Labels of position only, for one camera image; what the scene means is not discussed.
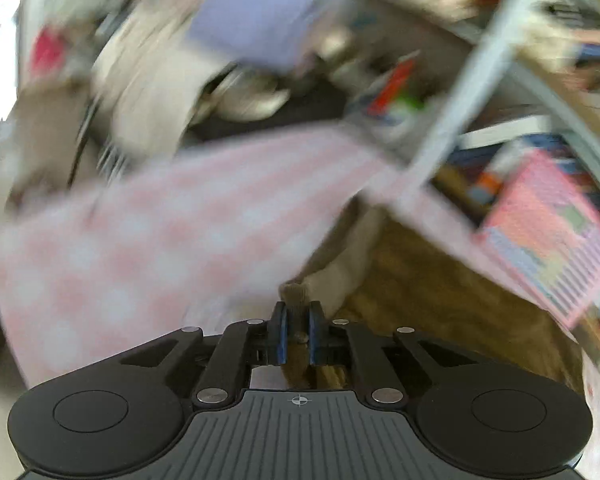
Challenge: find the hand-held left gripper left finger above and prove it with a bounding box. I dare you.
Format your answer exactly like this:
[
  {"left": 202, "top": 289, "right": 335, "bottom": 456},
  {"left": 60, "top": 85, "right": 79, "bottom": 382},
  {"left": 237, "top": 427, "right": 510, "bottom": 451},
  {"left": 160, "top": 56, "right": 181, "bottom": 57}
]
[{"left": 120, "top": 302, "right": 289, "bottom": 407}]

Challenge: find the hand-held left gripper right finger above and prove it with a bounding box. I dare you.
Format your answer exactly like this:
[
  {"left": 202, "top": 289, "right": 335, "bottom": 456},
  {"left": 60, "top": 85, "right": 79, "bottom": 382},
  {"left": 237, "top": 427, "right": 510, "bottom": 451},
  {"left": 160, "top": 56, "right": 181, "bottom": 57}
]
[{"left": 309, "top": 302, "right": 477, "bottom": 406}]

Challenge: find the brown garment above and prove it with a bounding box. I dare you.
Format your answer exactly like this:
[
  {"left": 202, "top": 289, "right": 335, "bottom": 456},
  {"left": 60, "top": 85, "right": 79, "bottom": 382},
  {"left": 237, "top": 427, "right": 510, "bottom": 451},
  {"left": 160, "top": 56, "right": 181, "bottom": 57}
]
[{"left": 278, "top": 199, "right": 587, "bottom": 397}]

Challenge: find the pink checkered blanket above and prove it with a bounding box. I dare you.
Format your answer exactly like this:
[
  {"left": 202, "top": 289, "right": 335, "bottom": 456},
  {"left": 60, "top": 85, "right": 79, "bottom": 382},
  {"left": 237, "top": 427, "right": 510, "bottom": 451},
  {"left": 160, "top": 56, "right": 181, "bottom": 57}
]
[{"left": 0, "top": 127, "right": 600, "bottom": 480}]

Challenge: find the colourful printed box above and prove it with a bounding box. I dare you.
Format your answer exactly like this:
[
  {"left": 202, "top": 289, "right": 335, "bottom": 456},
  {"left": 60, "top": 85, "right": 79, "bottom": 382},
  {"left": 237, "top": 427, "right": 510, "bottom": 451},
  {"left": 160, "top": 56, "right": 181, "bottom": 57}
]
[{"left": 342, "top": 51, "right": 429, "bottom": 129}]

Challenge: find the pink printed book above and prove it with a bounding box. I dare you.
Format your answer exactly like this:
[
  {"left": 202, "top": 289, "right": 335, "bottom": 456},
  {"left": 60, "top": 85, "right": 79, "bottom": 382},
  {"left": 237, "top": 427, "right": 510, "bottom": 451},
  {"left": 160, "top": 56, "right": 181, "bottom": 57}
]
[{"left": 475, "top": 151, "right": 600, "bottom": 330}]

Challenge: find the row of books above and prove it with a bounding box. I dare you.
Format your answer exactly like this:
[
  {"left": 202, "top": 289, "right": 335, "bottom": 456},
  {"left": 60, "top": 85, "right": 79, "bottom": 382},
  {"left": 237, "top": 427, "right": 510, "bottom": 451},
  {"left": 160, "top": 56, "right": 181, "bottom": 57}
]
[{"left": 430, "top": 110, "right": 600, "bottom": 223}]

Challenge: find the beige cloth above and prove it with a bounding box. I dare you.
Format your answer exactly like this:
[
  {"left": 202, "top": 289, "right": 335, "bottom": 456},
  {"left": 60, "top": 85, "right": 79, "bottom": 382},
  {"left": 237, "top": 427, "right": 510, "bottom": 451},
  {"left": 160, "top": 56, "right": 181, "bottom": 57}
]
[{"left": 92, "top": 10, "right": 241, "bottom": 158}]

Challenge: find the white metal rack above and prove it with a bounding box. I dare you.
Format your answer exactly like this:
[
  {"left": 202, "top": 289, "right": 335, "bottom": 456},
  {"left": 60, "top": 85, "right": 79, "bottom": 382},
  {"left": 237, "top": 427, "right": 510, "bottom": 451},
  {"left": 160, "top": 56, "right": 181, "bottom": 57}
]
[{"left": 404, "top": 0, "right": 600, "bottom": 223}]

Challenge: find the lavender cloth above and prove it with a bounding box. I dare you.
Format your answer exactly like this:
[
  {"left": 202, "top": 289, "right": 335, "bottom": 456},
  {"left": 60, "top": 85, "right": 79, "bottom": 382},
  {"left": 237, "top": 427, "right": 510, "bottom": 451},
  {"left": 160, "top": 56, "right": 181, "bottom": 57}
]
[{"left": 187, "top": 0, "right": 342, "bottom": 74}]

